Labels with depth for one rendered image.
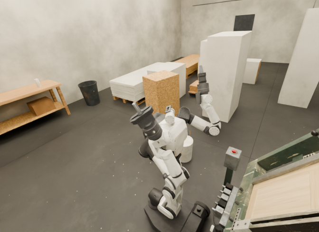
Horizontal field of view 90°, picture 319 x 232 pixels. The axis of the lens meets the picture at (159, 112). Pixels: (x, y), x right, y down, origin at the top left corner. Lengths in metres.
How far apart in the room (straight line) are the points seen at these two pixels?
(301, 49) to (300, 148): 3.39
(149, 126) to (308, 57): 4.34
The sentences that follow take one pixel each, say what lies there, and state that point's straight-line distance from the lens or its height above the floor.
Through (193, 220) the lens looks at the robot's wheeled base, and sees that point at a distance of 2.11.
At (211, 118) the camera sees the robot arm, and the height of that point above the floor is 1.39.
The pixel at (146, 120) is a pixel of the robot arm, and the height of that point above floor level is 1.67.
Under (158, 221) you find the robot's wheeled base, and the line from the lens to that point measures 2.13.
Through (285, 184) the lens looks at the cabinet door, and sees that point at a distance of 1.37.
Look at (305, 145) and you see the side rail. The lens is 1.57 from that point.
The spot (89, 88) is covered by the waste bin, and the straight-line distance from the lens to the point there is 4.97.
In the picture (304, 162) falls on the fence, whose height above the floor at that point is 1.26.
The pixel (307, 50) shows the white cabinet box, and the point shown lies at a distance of 4.76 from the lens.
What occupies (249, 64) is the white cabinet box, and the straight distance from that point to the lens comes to 6.08.
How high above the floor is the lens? 2.08
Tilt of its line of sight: 30 degrees down
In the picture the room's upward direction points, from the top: 5 degrees counter-clockwise
